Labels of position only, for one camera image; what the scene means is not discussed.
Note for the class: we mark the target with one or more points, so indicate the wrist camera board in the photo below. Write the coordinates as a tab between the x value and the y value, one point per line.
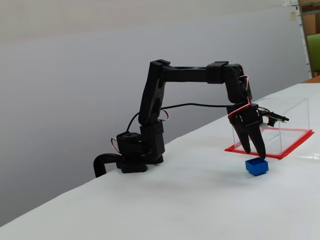
273	116

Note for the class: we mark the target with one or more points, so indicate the brown wooden table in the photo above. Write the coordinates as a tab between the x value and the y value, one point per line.
312	80

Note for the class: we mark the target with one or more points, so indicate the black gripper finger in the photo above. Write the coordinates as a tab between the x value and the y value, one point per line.
258	140
242	136

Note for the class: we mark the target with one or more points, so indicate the green panel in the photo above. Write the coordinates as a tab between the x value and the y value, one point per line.
314	52

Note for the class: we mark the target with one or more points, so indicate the black table clamp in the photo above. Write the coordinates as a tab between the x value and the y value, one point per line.
100	162

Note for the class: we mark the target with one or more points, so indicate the wooden shelf frame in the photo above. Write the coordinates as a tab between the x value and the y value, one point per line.
303	25

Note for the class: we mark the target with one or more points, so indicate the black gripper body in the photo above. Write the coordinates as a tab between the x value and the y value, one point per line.
247	118

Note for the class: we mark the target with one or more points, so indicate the beige sticky note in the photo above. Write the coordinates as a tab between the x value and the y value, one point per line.
293	16

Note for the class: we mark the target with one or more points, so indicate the transparent plastic box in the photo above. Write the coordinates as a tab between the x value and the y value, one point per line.
295	117

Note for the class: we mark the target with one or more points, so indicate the white paper note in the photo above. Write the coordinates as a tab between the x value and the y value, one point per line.
288	2

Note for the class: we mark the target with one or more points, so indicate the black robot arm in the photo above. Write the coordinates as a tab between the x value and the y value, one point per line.
187	74

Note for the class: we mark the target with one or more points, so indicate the blue lego brick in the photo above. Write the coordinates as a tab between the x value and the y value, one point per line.
256	167

